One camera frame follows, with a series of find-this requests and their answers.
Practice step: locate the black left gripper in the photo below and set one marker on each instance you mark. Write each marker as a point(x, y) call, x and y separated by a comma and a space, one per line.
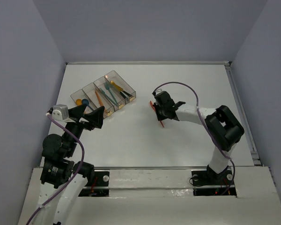
point(85, 122)

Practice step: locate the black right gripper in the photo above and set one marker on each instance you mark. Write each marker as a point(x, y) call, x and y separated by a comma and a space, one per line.
point(160, 117)

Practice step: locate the orange plastic knife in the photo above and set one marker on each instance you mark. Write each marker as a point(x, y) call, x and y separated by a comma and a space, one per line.
point(151, 104)

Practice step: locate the dark blue plastic spoon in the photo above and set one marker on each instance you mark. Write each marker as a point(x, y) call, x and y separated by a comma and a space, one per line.
point(86, 102)

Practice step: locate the yellow plastic spoon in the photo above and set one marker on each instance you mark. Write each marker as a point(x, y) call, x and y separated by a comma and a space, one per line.
point(78, 101)

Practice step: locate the teal chopstick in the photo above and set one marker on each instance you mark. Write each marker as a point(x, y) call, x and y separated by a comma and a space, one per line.
point(106, 94)

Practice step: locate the teal plastic fork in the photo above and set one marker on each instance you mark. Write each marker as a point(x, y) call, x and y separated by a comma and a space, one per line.
point(108, 91)

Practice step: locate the gold knife dark handle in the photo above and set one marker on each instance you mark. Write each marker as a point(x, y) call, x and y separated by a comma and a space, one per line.
point(114, 84)

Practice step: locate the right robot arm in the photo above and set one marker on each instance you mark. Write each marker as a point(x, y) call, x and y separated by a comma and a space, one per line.
point(221, 125)

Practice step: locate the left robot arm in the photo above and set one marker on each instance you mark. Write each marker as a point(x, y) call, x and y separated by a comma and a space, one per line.
point(64, 172)

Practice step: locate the clear tray near end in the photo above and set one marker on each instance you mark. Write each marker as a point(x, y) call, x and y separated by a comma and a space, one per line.
point(80, 94)

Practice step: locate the clear tray end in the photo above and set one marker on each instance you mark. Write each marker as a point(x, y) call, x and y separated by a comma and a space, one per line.
point(114, 76)
point(80, 94)

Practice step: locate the clear tray far end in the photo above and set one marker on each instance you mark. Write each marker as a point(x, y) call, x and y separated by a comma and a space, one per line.
point(114, 76)

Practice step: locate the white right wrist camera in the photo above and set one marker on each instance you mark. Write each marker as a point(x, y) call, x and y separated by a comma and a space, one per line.
point(157, 91)

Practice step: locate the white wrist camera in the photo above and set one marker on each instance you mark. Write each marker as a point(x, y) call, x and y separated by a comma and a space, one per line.
point(157, 91)
point(59, 112)

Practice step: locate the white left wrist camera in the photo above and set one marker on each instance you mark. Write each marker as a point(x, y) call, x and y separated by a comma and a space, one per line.
point(59, 112)

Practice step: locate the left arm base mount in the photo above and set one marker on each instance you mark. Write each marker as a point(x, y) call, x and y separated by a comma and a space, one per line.
point(99, 186)

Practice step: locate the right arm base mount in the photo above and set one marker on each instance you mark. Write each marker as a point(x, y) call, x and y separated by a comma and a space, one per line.
point(203, 186)

